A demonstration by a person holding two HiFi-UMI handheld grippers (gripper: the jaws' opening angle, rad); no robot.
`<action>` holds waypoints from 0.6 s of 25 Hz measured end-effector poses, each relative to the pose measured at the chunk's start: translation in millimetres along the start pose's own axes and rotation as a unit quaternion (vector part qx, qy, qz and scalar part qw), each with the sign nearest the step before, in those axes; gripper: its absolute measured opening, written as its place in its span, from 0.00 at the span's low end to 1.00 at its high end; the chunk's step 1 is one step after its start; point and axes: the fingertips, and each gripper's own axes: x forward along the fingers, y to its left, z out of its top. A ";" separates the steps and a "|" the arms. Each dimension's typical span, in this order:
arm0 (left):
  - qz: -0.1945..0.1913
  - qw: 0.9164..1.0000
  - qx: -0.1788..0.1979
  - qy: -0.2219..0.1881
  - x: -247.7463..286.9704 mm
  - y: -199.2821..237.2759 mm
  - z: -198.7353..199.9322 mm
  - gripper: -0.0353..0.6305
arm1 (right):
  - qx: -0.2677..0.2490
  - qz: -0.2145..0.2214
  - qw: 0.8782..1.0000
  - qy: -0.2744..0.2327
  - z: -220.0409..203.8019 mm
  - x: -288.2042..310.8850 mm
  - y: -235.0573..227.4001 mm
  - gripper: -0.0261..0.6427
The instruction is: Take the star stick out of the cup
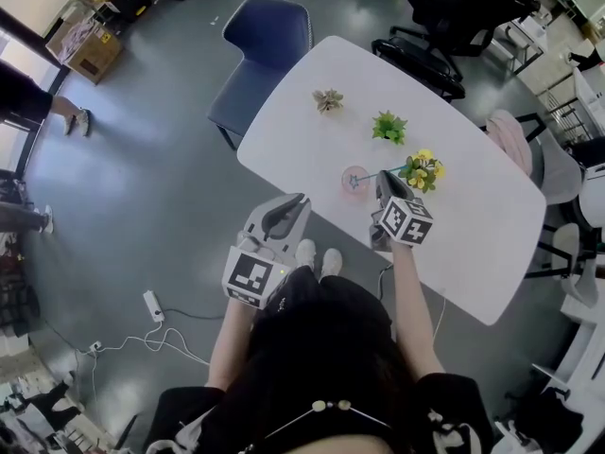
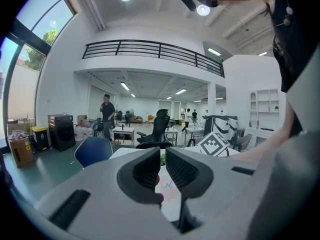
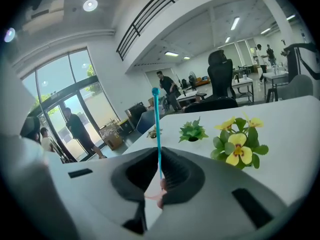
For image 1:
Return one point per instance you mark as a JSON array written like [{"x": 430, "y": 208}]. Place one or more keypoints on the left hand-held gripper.
[{"x": 248, "y": 277}]

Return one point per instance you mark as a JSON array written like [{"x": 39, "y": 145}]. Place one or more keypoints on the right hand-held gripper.
[{"x": 409, "y": 222}]

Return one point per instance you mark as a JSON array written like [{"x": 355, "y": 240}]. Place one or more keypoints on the teal star-tipped stir stick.
[{"x": 353, "y": 182}]

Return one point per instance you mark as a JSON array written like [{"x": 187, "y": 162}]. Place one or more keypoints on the person's left forearm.
[{"x": 231, "y": 343}]

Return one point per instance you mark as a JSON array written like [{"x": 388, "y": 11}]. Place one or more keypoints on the person's right forearm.
[{"x": 413, "y": 301}]

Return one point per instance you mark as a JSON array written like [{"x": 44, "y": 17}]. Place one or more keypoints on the yellow flower potted plant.
[{"x": 422, "y": 170}]

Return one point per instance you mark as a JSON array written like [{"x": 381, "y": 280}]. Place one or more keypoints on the person's white left shoe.
[{"x": 305, "y": 252}]

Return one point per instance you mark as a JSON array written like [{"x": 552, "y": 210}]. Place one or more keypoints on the person's white shoe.
[
  {"x": 305, "y": 252},
  {"x": 331, "y": 263}
]

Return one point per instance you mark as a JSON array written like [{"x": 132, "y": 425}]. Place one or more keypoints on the green potted plant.
[{"x": 388, "y": 128}]

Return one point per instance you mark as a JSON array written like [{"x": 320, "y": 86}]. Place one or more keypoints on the person's white right shoe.
[{"x": 331, "y": 263}]

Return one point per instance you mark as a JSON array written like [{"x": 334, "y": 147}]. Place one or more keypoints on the person's black clothing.
[{"x": 340, "y": 286}]

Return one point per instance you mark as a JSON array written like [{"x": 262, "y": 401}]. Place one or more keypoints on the beige dried flower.
[{"x": 327, "y": 100}]

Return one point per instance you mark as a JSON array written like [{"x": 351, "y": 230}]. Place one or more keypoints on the black office chair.
[
  {"x": 454, "y": 12},
  {"x": 420, "y": 69}
]

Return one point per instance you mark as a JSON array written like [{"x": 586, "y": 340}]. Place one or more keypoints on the pink cloth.
[{"x": 513, "y": 140}]

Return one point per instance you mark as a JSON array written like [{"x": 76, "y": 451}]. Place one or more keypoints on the white power strip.
[{"x": 154, "y": 305}]

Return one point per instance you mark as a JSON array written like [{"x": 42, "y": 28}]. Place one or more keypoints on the white chair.
[
  {"x": 574, "y": 263},
  {"x": 560, "y": 173}
]

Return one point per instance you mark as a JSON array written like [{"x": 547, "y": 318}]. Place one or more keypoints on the blue chair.
[{"x": 264, "y": 55}]

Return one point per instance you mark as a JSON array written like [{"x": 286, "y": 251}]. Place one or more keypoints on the cardboard box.
[{"x": 85, "y": 50}]

